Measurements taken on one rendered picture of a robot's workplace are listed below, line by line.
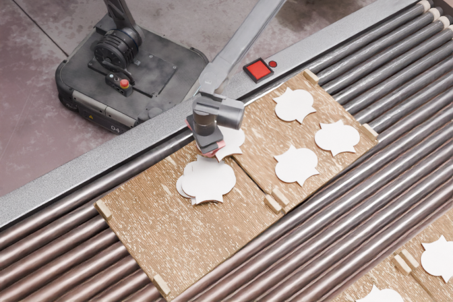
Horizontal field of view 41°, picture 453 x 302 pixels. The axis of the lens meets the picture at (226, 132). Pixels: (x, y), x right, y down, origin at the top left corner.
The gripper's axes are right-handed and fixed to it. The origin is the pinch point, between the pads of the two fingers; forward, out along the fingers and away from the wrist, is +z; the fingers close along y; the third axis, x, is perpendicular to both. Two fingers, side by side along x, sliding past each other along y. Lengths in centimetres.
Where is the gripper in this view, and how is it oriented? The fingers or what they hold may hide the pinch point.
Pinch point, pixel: (205, 143)
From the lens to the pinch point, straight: 165.8
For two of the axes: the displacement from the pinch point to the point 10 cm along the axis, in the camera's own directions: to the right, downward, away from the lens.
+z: -0.1, 5.0, 8.6
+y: -4.5, -7.8, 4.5
